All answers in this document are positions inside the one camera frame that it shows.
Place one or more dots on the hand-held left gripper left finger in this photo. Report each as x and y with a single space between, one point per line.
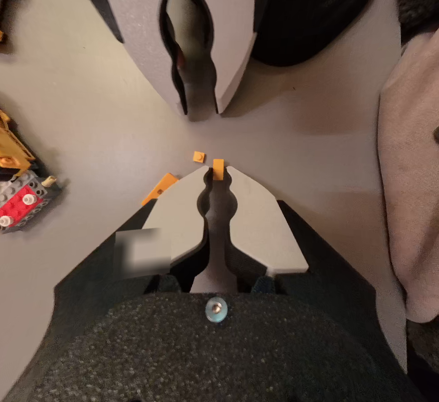
178 209

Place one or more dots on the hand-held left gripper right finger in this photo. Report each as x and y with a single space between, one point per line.
264 233

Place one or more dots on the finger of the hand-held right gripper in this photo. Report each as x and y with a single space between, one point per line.
137 31
229 31

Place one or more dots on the orange white red lego subassembly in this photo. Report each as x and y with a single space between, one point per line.
161 187

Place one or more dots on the small orange lego plate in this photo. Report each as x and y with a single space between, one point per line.
199 157

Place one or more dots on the orange curved lego piece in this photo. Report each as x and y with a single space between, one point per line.
218 168

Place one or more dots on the yellow lego car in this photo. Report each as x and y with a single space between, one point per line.
17 182

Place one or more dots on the beige shirt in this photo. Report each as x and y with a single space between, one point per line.
411 168

